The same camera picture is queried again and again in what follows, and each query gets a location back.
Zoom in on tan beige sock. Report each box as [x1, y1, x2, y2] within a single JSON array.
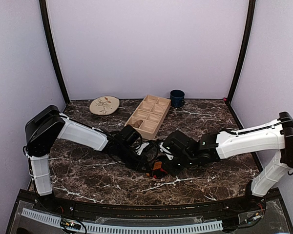
[[132, 119, 143, 128]]

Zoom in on cream floral plate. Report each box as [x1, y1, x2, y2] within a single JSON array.
[[89, 96, 120, 116]]

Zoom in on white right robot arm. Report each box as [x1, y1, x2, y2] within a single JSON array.
[[153, 112, 293, 212]]

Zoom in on dark blue mug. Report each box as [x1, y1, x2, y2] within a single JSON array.
[[170, 90, 185, 108]]

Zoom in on wooden compartment tray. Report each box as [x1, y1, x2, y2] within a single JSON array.
[[125, 95, 171, 140]]

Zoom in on black left frame post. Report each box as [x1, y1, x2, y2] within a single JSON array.
[[39, 0, 70, 105]]

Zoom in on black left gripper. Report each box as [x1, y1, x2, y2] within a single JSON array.
[[118, 144, 151, 174]]

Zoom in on white slotted cable duct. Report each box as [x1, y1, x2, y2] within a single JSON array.
[[21, 208, 223, 234]]

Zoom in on argyle patterned sock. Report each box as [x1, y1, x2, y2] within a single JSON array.
[[146, 160, 168, 179]]

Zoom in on black right frame post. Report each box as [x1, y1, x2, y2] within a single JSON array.
[[226, 0, 256, 105]]

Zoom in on black frame post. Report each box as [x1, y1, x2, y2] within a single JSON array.
[[226, 0, 256, 105], [39, 0, 70, 105]]

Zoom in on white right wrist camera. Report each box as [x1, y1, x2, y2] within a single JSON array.
[[159, 142, 174, 160]]

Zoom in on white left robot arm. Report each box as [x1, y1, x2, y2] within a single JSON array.
[[23, 105, 152, 213]]

